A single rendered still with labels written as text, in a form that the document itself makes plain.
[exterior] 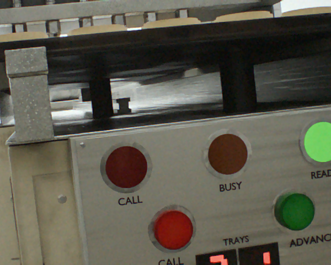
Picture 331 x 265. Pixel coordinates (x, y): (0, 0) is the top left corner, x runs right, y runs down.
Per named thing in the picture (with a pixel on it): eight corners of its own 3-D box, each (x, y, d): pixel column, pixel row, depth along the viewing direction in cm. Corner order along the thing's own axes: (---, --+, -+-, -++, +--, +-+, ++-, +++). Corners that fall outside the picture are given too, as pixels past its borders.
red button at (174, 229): (153, 248, 53) (149, 211, 53) (191, 243, 54) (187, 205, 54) (157, 253, 52) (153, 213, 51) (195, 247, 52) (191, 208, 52)
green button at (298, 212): (275, 230, 55) (271, 193, 55) (309, 224, 56) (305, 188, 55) (282, 233, 54) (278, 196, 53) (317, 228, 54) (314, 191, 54)
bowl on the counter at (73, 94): (39, 104, 379) (37, 81, 379) (37, 104, 411) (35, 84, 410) (97, 97, 387) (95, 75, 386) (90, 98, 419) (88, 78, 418)
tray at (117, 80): (221, 67, 125) (220, 59, 125) (-1, 90, 118) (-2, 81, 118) (161, 80, 184) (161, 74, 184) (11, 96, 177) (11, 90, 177)
